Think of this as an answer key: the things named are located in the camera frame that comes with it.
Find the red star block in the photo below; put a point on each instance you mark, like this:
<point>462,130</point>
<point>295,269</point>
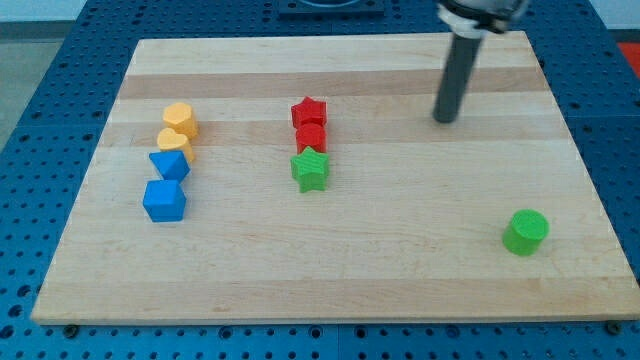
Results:
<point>308,111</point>

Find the dark blue base plate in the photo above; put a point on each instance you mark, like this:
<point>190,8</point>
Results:
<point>294,9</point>

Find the blue triangle block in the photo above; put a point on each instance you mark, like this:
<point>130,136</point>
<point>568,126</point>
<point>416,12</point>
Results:
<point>170,165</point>

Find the red cylinder block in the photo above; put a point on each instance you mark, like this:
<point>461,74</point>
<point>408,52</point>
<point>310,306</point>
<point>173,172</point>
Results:
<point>311,135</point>

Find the yellow heart block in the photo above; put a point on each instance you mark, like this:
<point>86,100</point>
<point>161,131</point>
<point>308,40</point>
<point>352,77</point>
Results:
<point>170,140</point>

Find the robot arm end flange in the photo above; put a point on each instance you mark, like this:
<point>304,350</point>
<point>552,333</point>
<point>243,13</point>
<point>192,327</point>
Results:
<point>472,19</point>

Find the wooden board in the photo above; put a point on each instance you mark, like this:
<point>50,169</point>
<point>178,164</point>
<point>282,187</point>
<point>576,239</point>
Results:
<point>408,229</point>

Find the yellow hexagon block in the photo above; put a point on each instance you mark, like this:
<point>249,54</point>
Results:
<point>181,118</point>

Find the green cylinder block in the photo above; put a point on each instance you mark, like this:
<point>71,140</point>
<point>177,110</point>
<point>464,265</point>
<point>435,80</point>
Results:
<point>525,232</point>

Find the green star block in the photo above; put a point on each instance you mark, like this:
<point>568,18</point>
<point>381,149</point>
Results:
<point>310,169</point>

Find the blue cube block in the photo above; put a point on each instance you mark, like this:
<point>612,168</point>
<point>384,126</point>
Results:
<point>164,201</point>

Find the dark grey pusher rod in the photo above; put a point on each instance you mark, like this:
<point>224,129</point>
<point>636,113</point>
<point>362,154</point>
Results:
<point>457,71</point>

